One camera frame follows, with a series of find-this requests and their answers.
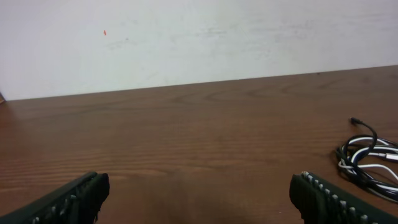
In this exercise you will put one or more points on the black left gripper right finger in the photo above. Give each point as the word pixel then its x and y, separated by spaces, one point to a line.
pixel 320 202

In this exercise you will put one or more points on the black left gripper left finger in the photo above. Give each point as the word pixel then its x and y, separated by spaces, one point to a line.
pixel 77 202

